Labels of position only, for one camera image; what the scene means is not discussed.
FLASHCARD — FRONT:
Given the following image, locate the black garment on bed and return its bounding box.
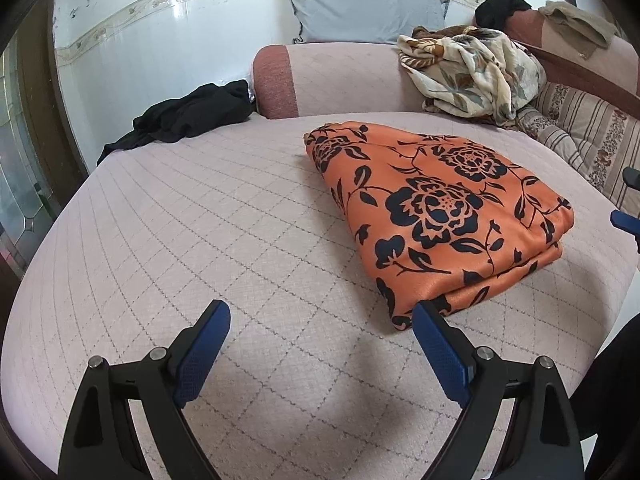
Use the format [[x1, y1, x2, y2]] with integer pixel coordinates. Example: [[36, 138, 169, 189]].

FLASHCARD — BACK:
[[96, 79, 255, 165]]

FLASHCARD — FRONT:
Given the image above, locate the pink bolster with red end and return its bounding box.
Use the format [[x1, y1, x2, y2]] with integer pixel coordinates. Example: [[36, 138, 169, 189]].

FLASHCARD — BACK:
[[252, 42, 424, 119]]

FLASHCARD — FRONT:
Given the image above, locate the orange black floral garment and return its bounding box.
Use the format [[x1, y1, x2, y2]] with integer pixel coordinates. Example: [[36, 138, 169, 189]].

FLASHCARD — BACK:
[[304, 122, 574, 330]]

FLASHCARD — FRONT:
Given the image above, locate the brown pink headboard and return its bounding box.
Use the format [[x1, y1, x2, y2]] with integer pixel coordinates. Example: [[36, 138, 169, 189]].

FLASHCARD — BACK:
[[504, 10, 640, 119]]

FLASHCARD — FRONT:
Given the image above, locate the black cloth on headboard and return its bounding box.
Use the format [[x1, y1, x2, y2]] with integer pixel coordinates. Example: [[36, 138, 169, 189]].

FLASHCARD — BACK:
[[474, 0, 532, 30]]

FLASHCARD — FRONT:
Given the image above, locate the striped floral cushion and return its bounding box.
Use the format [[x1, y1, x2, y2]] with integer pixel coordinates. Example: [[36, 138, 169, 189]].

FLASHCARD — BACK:
[[516, 84, 639, 217]]

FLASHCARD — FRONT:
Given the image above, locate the cream floral crumpled cloth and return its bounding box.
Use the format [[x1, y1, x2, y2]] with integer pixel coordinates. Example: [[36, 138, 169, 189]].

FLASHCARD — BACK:
[[396, 25, 547, 128]]

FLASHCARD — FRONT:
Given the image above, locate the wooden door with glass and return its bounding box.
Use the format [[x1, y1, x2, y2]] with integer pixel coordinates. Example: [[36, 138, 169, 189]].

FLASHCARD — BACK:
[[1, 0, 88, 280]]

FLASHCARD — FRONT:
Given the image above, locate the grey pillow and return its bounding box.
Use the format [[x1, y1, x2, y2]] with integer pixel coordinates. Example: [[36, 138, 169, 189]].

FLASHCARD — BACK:
[[290, 0, 450, 44]]

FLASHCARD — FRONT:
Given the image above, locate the olive garment on headboard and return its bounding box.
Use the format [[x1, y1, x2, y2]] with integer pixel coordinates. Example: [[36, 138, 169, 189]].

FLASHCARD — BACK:
[[538, 1, 617, 58]]

